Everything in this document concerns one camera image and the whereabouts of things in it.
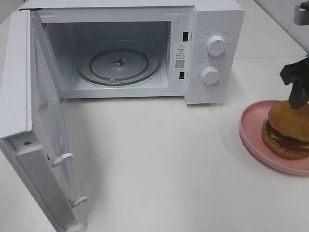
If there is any toy hamburger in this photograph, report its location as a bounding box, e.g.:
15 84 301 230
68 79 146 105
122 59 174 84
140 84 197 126
262 101 309 160

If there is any pink round plate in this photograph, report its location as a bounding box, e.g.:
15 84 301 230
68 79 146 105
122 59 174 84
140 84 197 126
239 100 309 176

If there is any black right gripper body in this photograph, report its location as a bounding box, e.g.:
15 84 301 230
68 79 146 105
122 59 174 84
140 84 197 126
280 57 309 85

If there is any white microwave knob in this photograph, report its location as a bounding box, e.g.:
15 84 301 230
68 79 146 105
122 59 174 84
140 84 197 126
207 35 227 56
202 67 220 85

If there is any white microwave door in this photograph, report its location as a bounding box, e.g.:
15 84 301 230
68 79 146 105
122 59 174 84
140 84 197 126
0 10 88 232

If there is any white microwave oven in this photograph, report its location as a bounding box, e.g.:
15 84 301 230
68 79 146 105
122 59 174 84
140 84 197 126
23 0 244 104

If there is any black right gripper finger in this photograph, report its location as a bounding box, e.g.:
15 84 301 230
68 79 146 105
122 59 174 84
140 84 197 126
289 80 309 109

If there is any glass microwave turntable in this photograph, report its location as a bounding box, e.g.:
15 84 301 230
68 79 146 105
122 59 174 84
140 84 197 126
75 40 162 86

